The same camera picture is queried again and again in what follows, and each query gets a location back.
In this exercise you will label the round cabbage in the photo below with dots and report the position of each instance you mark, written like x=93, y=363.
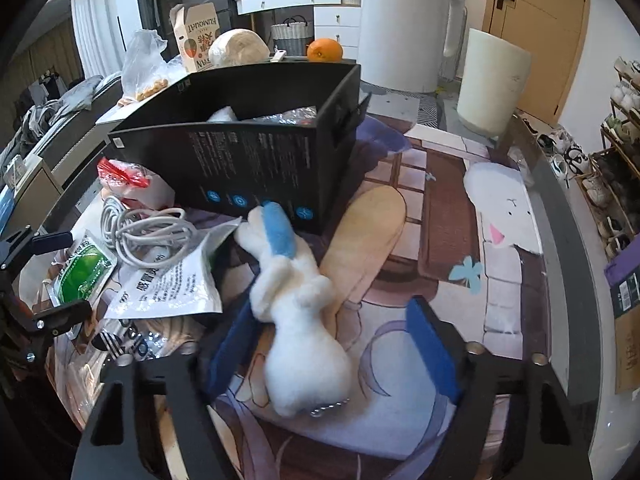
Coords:
x=239, y=47

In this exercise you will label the small white device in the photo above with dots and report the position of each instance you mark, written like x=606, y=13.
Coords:
x=278, y=56

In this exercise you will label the white medicine packet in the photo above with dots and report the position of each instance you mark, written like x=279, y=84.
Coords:
x=170, y=285

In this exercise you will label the grey sofa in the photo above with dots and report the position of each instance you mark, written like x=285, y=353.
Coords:
x=75, y=130

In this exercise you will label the packaged white socks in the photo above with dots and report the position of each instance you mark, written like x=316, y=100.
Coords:
x=125, y=340

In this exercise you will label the orange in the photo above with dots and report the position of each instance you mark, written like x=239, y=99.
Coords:
x=325, y=51

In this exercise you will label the crumpled clear plastic bag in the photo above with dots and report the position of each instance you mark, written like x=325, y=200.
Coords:
x=285, y=116

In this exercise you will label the wooden door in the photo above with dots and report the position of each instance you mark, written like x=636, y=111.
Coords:
x=545, y=35

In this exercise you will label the white plush rabbit blue ear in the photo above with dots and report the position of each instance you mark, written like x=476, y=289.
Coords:
x=300, y=350

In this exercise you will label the white side table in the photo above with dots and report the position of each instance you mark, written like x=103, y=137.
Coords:
x=117, y=110

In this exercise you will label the shoe rack with shoes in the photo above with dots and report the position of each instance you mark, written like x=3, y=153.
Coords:
x=565, y=150

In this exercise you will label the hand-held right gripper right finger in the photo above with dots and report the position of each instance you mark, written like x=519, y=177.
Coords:
x=432, y=350

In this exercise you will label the purple box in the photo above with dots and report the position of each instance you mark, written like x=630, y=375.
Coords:
x=625, y=285

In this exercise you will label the grey woven basket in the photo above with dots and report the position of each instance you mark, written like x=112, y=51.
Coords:
x=290, y=37

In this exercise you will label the printed desk mat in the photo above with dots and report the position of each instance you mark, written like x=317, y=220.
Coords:
x=435, y=220

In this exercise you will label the cream tumbler cup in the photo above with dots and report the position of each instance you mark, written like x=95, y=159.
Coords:
x=492, y=85

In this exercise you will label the white electric kettle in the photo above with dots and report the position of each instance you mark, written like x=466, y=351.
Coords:
x=405, y=25

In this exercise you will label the white desk with drawers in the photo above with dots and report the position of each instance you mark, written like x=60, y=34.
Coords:
x=330, y=10

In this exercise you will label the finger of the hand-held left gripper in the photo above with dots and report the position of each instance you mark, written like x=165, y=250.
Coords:
x=60, y=317
x=52, y=243

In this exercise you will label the green packet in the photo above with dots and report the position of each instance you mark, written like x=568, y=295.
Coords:
x=82, y=270

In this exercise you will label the plastic bag of kumquats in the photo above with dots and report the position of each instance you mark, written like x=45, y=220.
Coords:
x=145, y=67

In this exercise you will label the brown cardboard box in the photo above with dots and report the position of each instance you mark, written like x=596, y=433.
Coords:
x=629, y=350

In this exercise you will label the pile of grey clothes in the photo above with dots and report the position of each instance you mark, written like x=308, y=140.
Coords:
x=55, y=105

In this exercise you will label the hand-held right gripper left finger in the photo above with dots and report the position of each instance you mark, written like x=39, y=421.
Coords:
x=231, y=345

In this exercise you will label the cardboard fruit box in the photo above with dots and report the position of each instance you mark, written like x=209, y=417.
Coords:
x=197, y=35

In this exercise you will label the black cardboard box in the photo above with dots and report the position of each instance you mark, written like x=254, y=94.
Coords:
x=260, y=160

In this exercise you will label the red-topped plastic bag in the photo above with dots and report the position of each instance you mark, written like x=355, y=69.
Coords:
x=120, y=172

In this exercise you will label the white curtain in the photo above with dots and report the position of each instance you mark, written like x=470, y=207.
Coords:
x=95, y=15

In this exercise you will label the brown curtain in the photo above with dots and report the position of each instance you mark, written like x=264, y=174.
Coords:
x=50, y=55

